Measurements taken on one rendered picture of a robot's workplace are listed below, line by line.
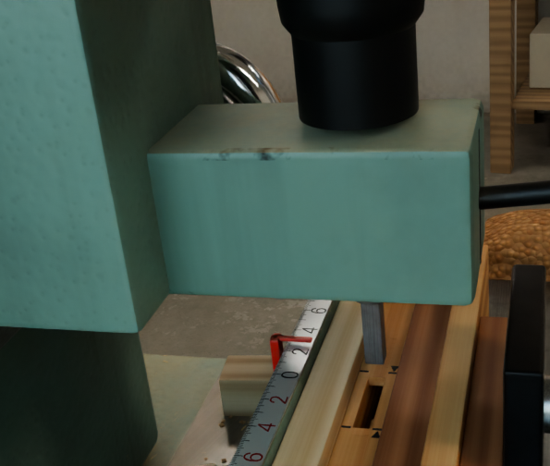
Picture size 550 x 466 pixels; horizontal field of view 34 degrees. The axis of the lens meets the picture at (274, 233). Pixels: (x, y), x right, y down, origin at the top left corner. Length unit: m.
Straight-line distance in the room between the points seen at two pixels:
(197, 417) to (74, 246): 0.32
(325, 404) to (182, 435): 0.26
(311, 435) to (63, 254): 0.13
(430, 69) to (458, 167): 3.49
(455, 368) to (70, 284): 0.18
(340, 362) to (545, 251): 0.22
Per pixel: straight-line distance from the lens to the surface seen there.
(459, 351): 0.44
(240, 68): 0.53
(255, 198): 0.38
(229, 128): 0.41
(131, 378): 0.61
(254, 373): 0.66
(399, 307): 0.51
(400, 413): 0.42
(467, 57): 3.80
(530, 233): 0.63
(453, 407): 0.40
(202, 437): 0.66
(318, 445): 0.40
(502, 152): 3.21
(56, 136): 0.36
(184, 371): 0.74
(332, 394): 0.43
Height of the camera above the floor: 1.19
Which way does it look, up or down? 24 degrees down
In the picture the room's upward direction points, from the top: 7 degrees counter-clockwise
